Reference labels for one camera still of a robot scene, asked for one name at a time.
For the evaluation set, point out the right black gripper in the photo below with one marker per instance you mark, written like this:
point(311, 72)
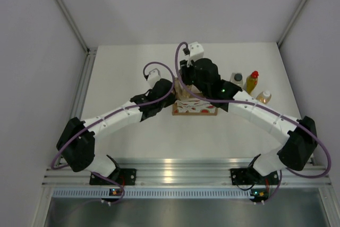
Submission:
point(184, 71)

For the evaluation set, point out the watermelon print canvas bag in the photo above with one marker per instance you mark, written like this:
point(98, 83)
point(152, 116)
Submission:
point(193, 106)

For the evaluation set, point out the grey cap clear bottle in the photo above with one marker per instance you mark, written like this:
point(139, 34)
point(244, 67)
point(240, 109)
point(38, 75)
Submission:
point(237, 79)

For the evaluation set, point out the red cap yellow bottle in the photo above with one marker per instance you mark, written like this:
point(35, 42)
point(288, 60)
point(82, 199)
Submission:
point(251, 82)

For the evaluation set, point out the white cap amber bottle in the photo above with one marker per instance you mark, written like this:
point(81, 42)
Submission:
point(181, 93)
point(264, 97)

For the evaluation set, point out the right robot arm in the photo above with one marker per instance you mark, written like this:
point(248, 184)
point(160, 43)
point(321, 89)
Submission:
point(295, 136)

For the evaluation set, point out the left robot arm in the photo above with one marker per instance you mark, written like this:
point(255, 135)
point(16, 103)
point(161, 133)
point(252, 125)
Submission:
point(79, 139)

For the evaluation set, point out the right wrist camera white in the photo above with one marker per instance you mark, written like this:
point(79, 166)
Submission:
point(194, 51)

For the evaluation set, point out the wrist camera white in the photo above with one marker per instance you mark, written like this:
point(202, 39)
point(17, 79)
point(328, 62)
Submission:
point(153, 77)
point(194, 51)

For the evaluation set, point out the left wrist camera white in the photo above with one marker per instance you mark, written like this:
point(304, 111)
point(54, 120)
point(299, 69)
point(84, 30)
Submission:
point(153, 77)

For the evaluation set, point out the aluminium mounting rail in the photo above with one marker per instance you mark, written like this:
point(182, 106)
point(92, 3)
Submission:
point(208, 172)

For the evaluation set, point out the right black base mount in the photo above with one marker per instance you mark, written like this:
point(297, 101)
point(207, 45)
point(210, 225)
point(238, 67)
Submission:
point(240, 176)

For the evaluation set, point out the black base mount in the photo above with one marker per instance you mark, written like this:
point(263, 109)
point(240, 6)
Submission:
point(124, 177)
point(240, 176)

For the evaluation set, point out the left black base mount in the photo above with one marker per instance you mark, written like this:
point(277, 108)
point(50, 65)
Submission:
point(124, 177)

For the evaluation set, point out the white slotted cable duct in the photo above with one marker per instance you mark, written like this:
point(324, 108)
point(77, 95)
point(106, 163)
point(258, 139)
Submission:
point(152, 193)

